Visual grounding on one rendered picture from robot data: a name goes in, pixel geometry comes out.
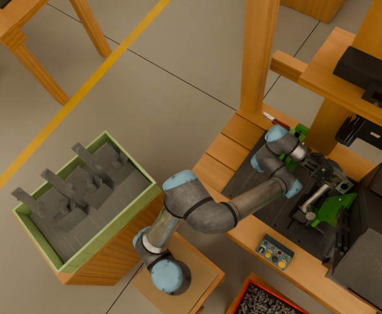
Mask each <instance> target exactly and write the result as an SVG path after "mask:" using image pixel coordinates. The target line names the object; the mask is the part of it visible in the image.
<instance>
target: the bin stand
mask: <svg viewBox="0 0 382 314"><path fill-rule="evenodd" d="M248 279H251V280H253V281H254V282H256V283H258V284H259V285H261V286H263V287H264V288H266V289H268V290H270V291H271V292H273V293H275V294H276V295H278V296H280V297H282V298H283V299H285V300H286V301H288V302H290V303H292V304H293V305H295V306H296V307H299V308H300V309H302V310H303V311H305V312H307V311H306V310H304V309H303V308H302V307H300V306H299V305H297V304H296V303H295V302H293V301H292V300H291V299H289V298H288V297H286V296H285V295H284V294H283V293H281V292H280V291H278V290H277V289H276V288H274V287H273V286H271V285H270V284H269V283H267V282H266V281H265V280H263V279H262V278H260V277H259V276H258V275H256V274H255V273H254V272H251V274H250V275H249V276H248V277H247V278H245V280H244V281H243V283H242V285H243V286H242V288H241V290H240V291H239V293H238V294H237V296H236V297H235V299H234V301H233V302H232V303H231V304H230V303H229V304H228V306H227V307H226V310H225V313H224V314H231V313H232V311H233V309H234V307H235V306H236V303H237V301H238V299H239V297H240V296H241V293H242V291H243V289H244V287H245V285H246V283H247V281H248ZM307 313H309V312H307Z"/></svg>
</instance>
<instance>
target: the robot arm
mask: <svg viewBox="0 0 382 314"><path fill-rule="evenodd" d="M265 139H266V140H267V142H266V143H265V144H264V145H263V146H262V148H261V149H260V150H259V151H257V152H256V153H255V155H254V156H253V157H252V159H251V165H252V166H253V168H254V169H256V170H257V171H258V172H261V173H263V172H264V171H265V172H266V173H267V174H268V175H269V177H270V178H271V179H269V180H267V181H266V182H264V183H262V184H260V185H258V186H256V187H254V188H252V189H250V190H248V191H247V192H245V193H243V194H241V195H239V196H238V197H235V198H234V199H231V200H230V201H228V202H226V201H221V202H219V203H216V202H215V200H214V199H213V198H212V196H211V195H210V194H209V193H208V191H207V190H206V188H205V187H204V186H203V184H202V183H201V181H200V180H199V179H198V177H197V176H196V175H195V174H194V173H193V172H192V171H191V170H184V171H181V172H179V173H177V174H175V175H174V176H172V177H170V178H169V179H168V180H167V181H165V183H164V184H163V189H164V191H165V192H166V195H165V197H164V199H163V204H164V207H163V208H162V210H161V212H160V213H159V215H158V217H157V218H156V221H155V222H154V223H153V225H152V226H148V227H146V228H144V229H142V230H141V231H140V232H139V233H138V234H137V235H136V236H135V237H134V239H133V245H134V247H135V250H136V251H137V252H138V255H139V256H140V258H141V259H142V261H143V263H144V265H145V266H146V268H147V269H148V271H149V273H150V275H151V279H152V282H153V284H154V285H155V287H156V288H157V289H159V290H161V291H163V292H165V294H167V295H171V296H178V295H181V294H183V293H184V292H186V291H187V289H188V288H189V286H190V285H191V279H192V276H191V271H190V269H189V267H188V266H187V265H186V264H185V263H184V262H182V261H179V260H175V258H174V257H173V255H172V253H171V252H170V250H169V249H168V247H169V245H170V238H171V236H172V235H173V234H174V232H175V231H176V229H177V228H178V227H179V225H180V224H181V223H182V221H183V220H185V222H186V223H187V225H188V226H189V227H190V228H192V229H193V230H195V231H197V232H200V233H203V234H222V233H225V232H228V231H230V230H232V229H233V228H235V227H237V225H238V222H239V221H241V220H243V219H244V218H246V217H247V216H250V215H251V214H253V213H254V212H256V211H258V210H259V209H261V208H263V207H264V206H266V205H268V204H270V203H271V202H273V201H274V200H276V199H278V198H279V197H281V196H283V195H284V196H286V197H287V198H292V197H293V196H295V195H296V194H297V193H298V192H299V191H301V189H302V188H303V186H302V184H301V183H300V181H299V180H298V178H296V177H295V176H294V174H293V173H292V172H291V171H290V170H289V169H288V167H286V165H285V164H284V163H283V162H282V161H281V159H280V158H279V157H280V156H281V155H282V153H284V154H285V155H287V156H288V157H289V158H290V159H292V160H293V161H294V162H297V163H298V164H301V165H302V166H303V167H305V168H306V169H308V171H309V175H310V177H311V178H312V179H313V180H315V179H316V180H315V181H316V182H317V183H318V184H320V185H321V183H325V184H326V185H327V186H329V187H330V189H331V190H333V191H334V189H335V187H336V186H337V185H338V184H336V183H335V182H334V181H332V180H331V179H330V176H331V175H332V174H335V175H338V176H339V177H340V178H341V179H342V180H344V181H345V178H346V179H347V180H348V178H347V176H346V174H345V173H344V172H343V170H342V169H341V167H340V166H339V165H338V163H336V162H335V161H333V160H330V159H325V157H324V155H323V154H322V153H311V152H312V150H311V149H310V148H308V146H307V145H305V142H304V141H303V142H301V141H300V140H299V139H298V138H296V137H295V136H294V135H292V134H291V133H289V132H288V131H287V130H286V129H284V128H282V127H281V126H280V125H274V126H273V127H272V128H271V129H270V130H269V131H268V132H267V134H266V135H265Z"/></svg>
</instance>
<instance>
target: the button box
mask: <svg viewBox="0 0 382 314"><path fill-rule="evenodd" d="M265 241H267V242H268V245H264V242H265ZM271 246H274V247H275V250H271V248H270V247H271ZM260 247H262V248H264V253H260V252H259V248H260ZM255 251H256V252H257V253H258V254H260V255H261V256H263V257H264V258H266V259H267V260H268V261H270V262H271V263H273V264H274V265H275V266H277V267H278V268H280V267H279V262H281V261H282V262H284V263H285V267H284V268H280V269H281V270H283V271H284V270H285V269H286V267H287V266H288V264H289V263H290V261H291V260H292V259H293V257H294V254H295V253H294V252H292V251H291V250H290V249H288V248H286V247H285V246H284V245H282V244H281V243H280V242H278V241H276V240H275V239H273V238H272V237H271V236H269V235H268V234H266V235H265V236H264V238H263V239H262V240H261V242H260V244H259V245H258V246H257V248H256V250H255ZM278 251H281V252H282V255H279V254H278V253H277V252H278ZM266 252H269V253H270V254H271V256H270V257H269V258H267V257H266V256H265V254H266ZM286 255H287V256H288V257H289V259H288V260H285V258H284V257H285V256H286ZM273 257H276V258H277V259H278V261H277V262H276V263H275V262H273V261H272V258H273Z"/></svg>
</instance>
